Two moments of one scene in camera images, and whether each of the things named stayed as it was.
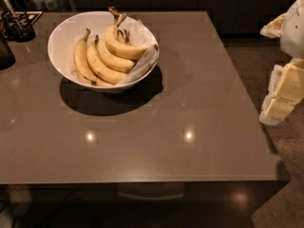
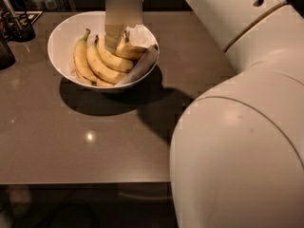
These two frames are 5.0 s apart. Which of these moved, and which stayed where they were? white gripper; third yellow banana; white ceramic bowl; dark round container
Moved: white gripper
Stayed: white ceramic bowl; dark round container; third yellow banana
